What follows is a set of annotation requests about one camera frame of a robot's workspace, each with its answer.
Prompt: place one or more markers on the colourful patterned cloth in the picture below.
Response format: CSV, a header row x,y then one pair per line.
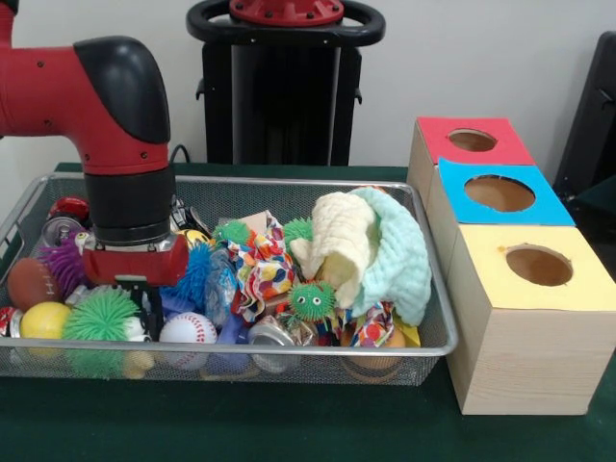
x,y
264,274

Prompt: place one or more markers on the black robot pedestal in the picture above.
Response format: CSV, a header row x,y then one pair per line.
x,y
289,96

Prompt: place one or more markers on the dark green table cloth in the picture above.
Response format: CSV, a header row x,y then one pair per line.
x,y
601,192
240,423

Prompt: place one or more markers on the green spiky googly-eyed ball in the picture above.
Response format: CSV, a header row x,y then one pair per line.
x,y
96,317

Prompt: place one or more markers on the wooden box with three holes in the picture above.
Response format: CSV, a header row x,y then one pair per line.
x,y
529,356

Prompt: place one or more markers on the brown toy football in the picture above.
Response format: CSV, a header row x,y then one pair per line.
x,y
29,284

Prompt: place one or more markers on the mint waffle cloth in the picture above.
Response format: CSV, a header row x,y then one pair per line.
x,y
404,260

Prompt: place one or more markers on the cream waffle cloth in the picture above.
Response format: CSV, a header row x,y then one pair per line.
x,y
341,231

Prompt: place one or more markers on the spiky multicolour caterpillar toy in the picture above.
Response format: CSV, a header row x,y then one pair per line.
x,y
310,300

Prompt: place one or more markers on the blue spiky ball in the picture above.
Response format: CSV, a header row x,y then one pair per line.
x,y
197,269

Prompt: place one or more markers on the purple spiky googly-eyed toy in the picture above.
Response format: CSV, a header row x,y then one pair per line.
x,y
65,264

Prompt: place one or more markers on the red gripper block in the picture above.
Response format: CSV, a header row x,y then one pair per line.
x,y
139,264

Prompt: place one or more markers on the yellow ball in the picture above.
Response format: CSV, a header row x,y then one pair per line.
x,y
44,321

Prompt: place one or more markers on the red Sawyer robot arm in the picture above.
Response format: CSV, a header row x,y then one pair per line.
x,y
120,144

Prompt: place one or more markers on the white baseball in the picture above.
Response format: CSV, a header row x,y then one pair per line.
x,y
187,329

